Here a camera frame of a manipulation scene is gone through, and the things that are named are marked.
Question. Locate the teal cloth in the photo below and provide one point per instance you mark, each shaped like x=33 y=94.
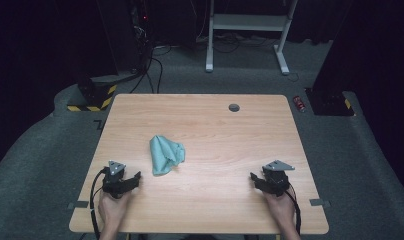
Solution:
x=165 y=155

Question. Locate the red can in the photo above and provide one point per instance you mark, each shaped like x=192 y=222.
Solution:
x=299 y=104

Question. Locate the black square stand base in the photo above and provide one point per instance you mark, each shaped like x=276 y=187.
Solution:
x=330 y=103

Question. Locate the person's left hand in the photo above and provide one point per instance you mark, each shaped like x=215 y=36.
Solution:
x=111 y=208

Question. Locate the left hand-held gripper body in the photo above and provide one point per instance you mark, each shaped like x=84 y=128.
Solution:
x=114 y=183

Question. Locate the white metal stand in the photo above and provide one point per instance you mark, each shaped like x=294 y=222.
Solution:
x=246 y=22

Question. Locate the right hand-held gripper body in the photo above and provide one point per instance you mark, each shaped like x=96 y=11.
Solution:
x=276 y=181

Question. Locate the person's right hand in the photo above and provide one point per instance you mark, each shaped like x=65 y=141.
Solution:
x=281 y=208

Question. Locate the dark equipment rack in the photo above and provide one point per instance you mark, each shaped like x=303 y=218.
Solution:
x=123 y=36

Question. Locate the grey round table grommet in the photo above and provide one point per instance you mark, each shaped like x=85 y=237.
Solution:
x=234 y=107

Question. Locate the black yellow striped stand base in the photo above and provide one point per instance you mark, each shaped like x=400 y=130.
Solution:
x=96 y=100

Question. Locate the grey tape strip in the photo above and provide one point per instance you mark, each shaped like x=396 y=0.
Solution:
x=79 y=204
x=319 y=202

